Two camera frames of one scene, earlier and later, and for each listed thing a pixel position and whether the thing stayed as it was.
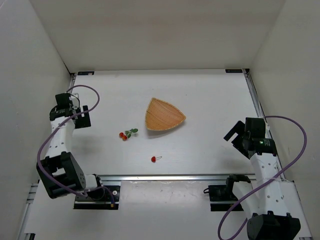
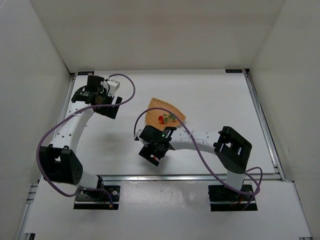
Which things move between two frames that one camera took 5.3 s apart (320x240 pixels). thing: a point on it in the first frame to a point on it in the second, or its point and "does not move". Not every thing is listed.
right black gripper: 235,132 to 152,154
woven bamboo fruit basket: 161,115 does not move
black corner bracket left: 85,73 does not move
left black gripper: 83,119 to 108,109
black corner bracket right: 233,70 does not move
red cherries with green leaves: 127,133 to 165,118
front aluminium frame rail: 165,177 does not move
